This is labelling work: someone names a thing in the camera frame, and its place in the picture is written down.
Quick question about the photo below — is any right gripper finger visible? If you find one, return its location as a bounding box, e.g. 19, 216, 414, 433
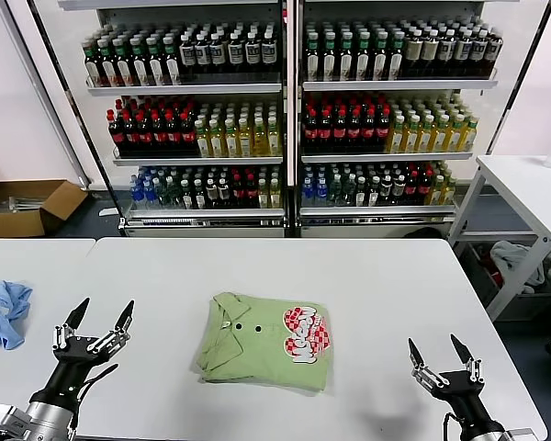
407, 338, 449, 390
449, 333, 484, 385

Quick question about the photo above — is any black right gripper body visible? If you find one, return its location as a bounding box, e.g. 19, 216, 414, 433
429, 369, 509, 432

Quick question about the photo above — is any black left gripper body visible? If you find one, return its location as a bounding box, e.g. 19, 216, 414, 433
27, 334, 117, 409

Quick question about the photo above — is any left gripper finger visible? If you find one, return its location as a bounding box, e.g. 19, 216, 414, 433
50, 297, 92, 353
85, 300, 136, 356

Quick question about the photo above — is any green polo shirt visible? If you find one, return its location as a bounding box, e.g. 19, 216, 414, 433
191, 291, 336, 394

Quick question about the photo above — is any crumpled light blue garment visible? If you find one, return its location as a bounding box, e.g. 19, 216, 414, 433
0, 279, 33, 351

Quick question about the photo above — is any red garment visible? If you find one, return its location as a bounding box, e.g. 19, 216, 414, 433
477, 256, 500, 288

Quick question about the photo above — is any dark grey storage bin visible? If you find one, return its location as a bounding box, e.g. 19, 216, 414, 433
455, 242, 551, 318

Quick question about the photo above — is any pale grey garment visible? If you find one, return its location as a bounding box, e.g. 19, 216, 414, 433
488, 242, 545, 295

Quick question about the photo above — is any brown cardboard box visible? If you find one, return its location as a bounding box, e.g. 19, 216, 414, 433
0, 154, 89, 238

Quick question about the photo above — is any grey metal parts bundle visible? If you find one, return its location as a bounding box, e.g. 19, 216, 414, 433
0, 194, 42, 214

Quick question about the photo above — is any white side table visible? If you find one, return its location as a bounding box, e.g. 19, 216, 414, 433
445, 154, 551, 322

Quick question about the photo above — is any red cap cola bottle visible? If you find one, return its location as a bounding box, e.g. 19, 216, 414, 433
360, 106, 377, 153
151, 109, 167, 156
136, 109, 152, 156
179, 108, 197, 156
375, 106, 391, 153
302, 106, 319, 153
332, 106, 348, 153
122, 109, 139, 156
164, 108, 182, 156
317, 106, 333, 153
345, 106, 362, 153
107, 109, 125, 156

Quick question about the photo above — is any yellow juice bottle white cap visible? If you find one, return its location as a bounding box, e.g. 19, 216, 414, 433
222, 118, 238, 158
388, 115, 406, 154
237, 117, 253, 158
462, 117, 478, 153
208, 118, 224, 158
419, 115, 436, 154
265, 115, 281, 157
433, 115, 451, 154
404, 115, 421, 154
194, 118, 210, 158
448, 115, 465, 153
252, 116, 267, 157

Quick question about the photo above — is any white beverage shelf unit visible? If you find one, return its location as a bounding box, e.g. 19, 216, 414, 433
295, 0, 551, 240
56, 0, 297, 239

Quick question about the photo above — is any green cap dark tea bottle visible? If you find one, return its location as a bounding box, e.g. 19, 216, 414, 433
371, 30, 389, 82
337, 30, 354, 82
82, 38, 101, 86
304, 31, 321, 82
110, 37, 130, 86
160, 35, 180, 85
388, 30, 405, 81
320, 30, 338, 82
143, 35, 163, 85
354, 30, 372, 82
128, 36, 147, 85
96, 38, 116, 86

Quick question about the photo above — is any white label dark drink bottle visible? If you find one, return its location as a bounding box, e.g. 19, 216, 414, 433
225, 31, 243, 74
452, 29, 470, 77
484, 30, 503, 77
208, 31, 226, 74
436, 29, 455, 77
179, 34, 197, 76
468, 29, 487, 77
242, 30, 260, 74
259, 29, 276, 73
193, 33, 210, 75

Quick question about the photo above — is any beige label dark drink bottle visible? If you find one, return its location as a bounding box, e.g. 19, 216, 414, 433
402, 28, 422, 78
419, 28, 439, 78

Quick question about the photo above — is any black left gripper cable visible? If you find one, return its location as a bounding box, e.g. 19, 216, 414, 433
68, 362, 120, 401

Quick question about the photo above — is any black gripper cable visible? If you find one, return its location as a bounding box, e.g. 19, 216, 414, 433
443, 411, 465, 441
68, 362, 120, 401

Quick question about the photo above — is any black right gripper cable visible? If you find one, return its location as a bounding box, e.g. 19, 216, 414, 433
443, 411, 465, 441

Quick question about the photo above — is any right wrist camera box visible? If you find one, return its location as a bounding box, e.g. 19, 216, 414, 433
504, 426, 539, 441

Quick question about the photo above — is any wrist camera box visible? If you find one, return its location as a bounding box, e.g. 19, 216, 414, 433
504, 426, 539, 441
0, 402, 32, 437

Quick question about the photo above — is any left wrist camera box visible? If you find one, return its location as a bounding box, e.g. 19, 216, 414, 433
0, 402, 32, 437

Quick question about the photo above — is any glass cabinet door black frame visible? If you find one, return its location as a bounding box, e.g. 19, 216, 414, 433
481, 0, 551, 157
0, 0, 128, 238

